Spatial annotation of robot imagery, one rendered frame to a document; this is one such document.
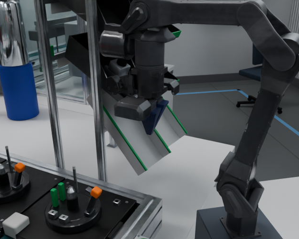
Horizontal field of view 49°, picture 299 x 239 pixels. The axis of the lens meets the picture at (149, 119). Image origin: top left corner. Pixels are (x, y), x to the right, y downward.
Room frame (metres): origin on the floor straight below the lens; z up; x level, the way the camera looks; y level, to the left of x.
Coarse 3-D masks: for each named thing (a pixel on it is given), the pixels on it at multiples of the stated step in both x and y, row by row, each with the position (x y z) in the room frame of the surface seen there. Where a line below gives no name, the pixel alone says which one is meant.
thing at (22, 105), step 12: (0, 72) 1.51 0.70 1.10; (12, 72) 1.49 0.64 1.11; (24, 72) 1.52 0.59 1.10; (12, 84) 1.49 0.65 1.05; (24, 84) 1.51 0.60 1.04; (12, 96) 1.49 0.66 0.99; (24, 96) 1.51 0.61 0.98; (36, 96) 1.57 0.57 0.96; (12, 108) 1.49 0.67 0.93; (24, 108) 1.50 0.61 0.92; (36, 108) 1.55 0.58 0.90
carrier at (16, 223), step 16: (64, 192) 0.71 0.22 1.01; (80, 192) 0.74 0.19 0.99; (32, 208) 0.70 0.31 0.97; (48, 208) 0.67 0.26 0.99; (64, 208) 0.67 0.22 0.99; (80, 208) 0.67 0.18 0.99; (96, 208) 0.67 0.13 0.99; (112, 208) 0.70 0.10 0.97; (128, 208) 0.70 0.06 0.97; (16, 224) 0.61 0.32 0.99; (32, 224) 0.64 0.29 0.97; (48, 224) 0.63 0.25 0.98; (64, 224) 0.61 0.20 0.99; (80, 224) 0.61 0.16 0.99; (96, 224) 0.64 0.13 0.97; (112, 224) 0.64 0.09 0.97
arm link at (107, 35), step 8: (136, 8) 0.60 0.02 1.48; (144, 8) 0.60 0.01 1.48; (128, 16) 0.61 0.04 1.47; (136, 16) 0.60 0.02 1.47; (144, 16) 0.59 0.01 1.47; (104, 24) 0.68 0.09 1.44; (112, 24) 0.68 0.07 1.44; (128, 24) 0.61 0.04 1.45; (136, 24) 0.61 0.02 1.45; (104, 32) 0.67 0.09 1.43; (112, 32) 0.66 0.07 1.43; (120, 32) 0.62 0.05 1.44; (128, 32) 0.61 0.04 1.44; (136, 32) 0.67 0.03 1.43; (104, 40) 0.66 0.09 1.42; (112, 40) 0.65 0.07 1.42; (120, 40) 0.64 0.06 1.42; (104, 48) 0.65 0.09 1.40; (112, 48) 0.64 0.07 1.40; (120, 48) 0.63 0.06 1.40; (112, 56) 0.66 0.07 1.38; (120, 56) 0.64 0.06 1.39; (128, 56) 0.65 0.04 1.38
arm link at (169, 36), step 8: (144, 32) 0.63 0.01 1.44; (152, 32) 0.62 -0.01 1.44; (160, 32) 0.61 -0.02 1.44; (168, 32) 0.62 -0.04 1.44; (128, 40) 0.64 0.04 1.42; (136, 40) 0.62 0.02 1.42; (144, 40) 0.61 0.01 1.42; (152, 40) 0.61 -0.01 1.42; (160, 40) 0.60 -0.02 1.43; (168, 40) 0.60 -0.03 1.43; (128, 48) 0.64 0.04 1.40; (136, 48) 0.62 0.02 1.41; (144, 48) 0.61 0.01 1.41; (152, 48) 0.61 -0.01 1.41; (160, 48) 0.62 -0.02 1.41; (136, 56) 0.62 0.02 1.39; (144, 56) 0.61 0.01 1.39; (152, 56) 0.61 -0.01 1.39; (160, 56) 0.62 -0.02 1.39; (144, 64) 0.61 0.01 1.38; (152, 64) 0.61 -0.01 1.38; (160, 64) 0.62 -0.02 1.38
